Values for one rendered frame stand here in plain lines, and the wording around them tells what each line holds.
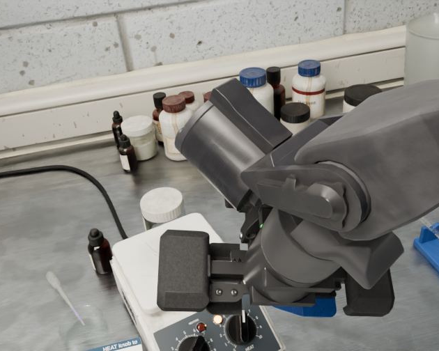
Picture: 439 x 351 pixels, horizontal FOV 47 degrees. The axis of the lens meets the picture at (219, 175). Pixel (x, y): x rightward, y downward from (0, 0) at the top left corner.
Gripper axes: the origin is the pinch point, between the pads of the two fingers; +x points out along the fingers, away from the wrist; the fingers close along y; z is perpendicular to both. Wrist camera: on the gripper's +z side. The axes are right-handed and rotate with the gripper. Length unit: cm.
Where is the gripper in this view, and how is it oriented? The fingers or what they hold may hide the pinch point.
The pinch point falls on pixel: (260, 290)
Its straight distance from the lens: 45.8
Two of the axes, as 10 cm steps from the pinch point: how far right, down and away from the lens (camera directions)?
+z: -0.1, -8.8, 4.7
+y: -9.9, -0.6, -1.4
